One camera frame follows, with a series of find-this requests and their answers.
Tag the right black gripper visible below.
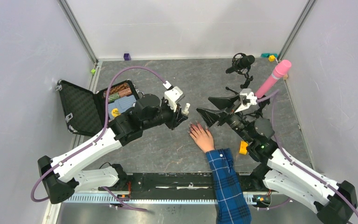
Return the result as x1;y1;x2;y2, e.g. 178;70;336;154
196;93;253;143

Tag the person hand with painted nails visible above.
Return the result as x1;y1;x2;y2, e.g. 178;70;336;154
188;123;215;153

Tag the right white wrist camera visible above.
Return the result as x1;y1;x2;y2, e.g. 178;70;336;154
234;88;257;113

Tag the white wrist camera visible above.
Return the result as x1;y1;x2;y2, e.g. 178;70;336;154
234;88;257;113
163;81;185;112

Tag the black poker chip case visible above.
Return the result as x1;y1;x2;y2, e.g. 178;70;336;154
56;79;139;137

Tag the small nail polish bottle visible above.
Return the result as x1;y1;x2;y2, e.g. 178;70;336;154
182;103;191;116

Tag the pink foam cylinder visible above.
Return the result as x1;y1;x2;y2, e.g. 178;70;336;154
255;60;292;98

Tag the black microphone on tripod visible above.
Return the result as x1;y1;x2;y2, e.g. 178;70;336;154
225;53;255;89

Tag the yellow block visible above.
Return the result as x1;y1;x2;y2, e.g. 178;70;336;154
239;140;248;155

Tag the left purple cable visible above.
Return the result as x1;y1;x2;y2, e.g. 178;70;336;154
30;65;172;203

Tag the teal block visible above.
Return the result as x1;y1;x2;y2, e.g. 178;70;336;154
261;53;278;58

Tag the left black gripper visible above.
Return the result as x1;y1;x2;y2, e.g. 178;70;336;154
142;98;188;130

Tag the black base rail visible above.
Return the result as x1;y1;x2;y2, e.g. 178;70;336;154
96;172;272;202

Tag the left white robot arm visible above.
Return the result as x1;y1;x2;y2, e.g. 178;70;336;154
31;93;190;204

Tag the blue plaid sleeve forearm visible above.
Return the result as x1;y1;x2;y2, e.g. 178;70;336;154
206;148;252;224

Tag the purple cube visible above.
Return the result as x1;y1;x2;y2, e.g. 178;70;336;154
123;53;131;61

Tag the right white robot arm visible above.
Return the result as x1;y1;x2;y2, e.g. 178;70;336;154
197;93;358;224

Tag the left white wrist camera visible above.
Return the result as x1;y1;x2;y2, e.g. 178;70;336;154
163;81;185;112

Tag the small yellow cube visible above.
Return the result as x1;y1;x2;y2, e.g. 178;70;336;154
268;55;275;62

